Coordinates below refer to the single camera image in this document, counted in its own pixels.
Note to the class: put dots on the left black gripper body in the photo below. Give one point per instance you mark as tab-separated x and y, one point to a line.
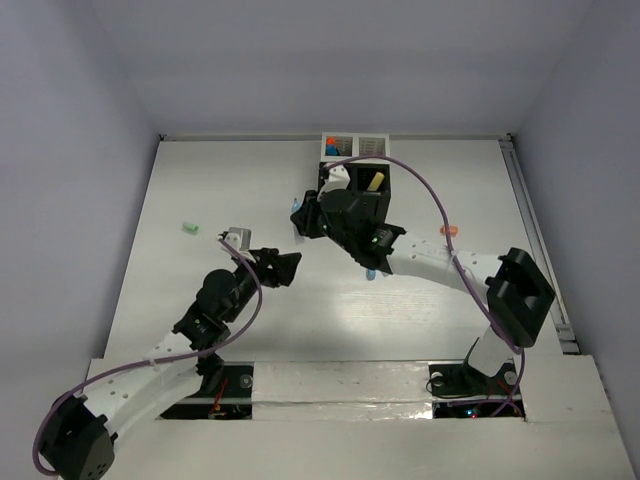
270	266

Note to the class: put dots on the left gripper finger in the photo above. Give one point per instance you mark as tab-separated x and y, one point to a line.
281	269
264	253

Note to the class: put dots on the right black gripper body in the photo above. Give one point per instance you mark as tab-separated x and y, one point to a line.
326	225

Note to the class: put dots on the yellow highlighter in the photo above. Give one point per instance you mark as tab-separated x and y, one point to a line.
376	182

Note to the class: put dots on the orange cap black highlighter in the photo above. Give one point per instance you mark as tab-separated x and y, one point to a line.
328	148

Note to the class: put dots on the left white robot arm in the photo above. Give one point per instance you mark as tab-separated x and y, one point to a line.
86	427

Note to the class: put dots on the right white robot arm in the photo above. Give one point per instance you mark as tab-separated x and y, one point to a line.
510	288

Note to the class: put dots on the black slotted container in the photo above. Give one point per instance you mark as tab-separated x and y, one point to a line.
361	173

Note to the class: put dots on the white slotted container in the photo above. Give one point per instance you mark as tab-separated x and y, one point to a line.
371	145

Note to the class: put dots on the green highlighter cap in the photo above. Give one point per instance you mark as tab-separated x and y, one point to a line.
190	228

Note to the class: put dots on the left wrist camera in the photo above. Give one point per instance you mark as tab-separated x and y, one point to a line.
238	238

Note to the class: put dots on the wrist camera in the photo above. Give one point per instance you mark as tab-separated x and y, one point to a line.
337	178
238	238

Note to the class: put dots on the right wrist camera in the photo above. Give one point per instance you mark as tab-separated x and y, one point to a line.
337	178

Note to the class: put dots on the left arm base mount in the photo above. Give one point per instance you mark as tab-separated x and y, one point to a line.
231	399

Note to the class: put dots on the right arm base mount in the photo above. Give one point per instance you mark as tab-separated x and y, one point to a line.
461	392

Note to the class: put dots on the metal rail right edge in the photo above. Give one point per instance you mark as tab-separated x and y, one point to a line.
564	329

